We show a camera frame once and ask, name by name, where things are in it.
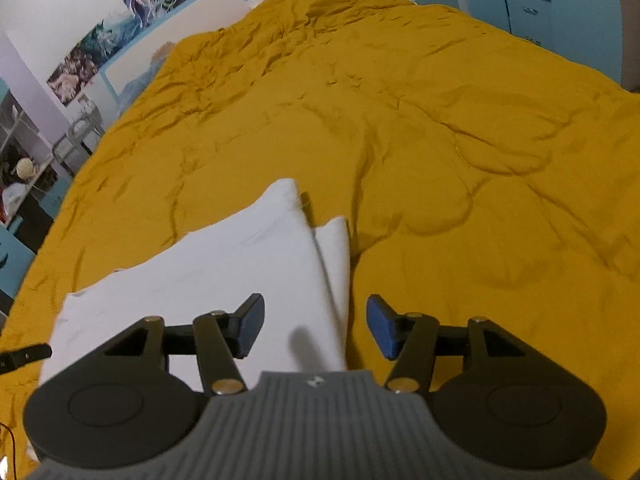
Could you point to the blue desk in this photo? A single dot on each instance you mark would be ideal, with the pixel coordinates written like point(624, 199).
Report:
point(15, 255)

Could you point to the mustard yellow blanket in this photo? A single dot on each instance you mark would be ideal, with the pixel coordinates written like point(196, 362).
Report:
point(450, 160)

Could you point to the white plastic bag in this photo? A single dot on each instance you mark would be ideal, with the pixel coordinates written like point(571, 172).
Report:
point(12, 195)

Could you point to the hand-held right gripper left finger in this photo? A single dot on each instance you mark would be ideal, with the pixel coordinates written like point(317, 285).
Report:
point(250, 322)

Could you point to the teal toned wall poster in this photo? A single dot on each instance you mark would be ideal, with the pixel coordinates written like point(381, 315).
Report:
point(112, 42)

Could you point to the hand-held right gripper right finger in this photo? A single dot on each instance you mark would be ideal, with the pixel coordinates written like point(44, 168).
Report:
point(382, 325)

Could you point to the blue wardrobe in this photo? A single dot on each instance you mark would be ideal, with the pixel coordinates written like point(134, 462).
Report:
point(530, 5)

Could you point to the blue pillow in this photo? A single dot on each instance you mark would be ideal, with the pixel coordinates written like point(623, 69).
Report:
point(140, 85)

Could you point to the tan plush item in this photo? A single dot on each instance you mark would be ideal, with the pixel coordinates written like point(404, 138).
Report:
point(161, 52)

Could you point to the white printed sweatshirt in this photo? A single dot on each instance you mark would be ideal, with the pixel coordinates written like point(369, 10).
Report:
point(200, 270)

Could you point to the white bookshelf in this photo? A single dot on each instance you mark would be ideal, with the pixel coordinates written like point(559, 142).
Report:
point(20, 130)

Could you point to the white blue bed headboard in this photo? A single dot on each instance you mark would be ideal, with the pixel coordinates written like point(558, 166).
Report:
point(210, 0)

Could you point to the white wall socket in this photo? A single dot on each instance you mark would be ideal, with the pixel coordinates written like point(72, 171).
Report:
point(85, 102)

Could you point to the grey trolley cart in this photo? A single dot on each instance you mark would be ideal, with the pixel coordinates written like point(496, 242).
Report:
point(80, 135)

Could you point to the beige round ornament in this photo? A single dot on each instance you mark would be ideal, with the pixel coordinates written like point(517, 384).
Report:
point(24, 167)

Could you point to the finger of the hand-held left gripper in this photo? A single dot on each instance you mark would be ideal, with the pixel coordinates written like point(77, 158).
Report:
point(27, 355)

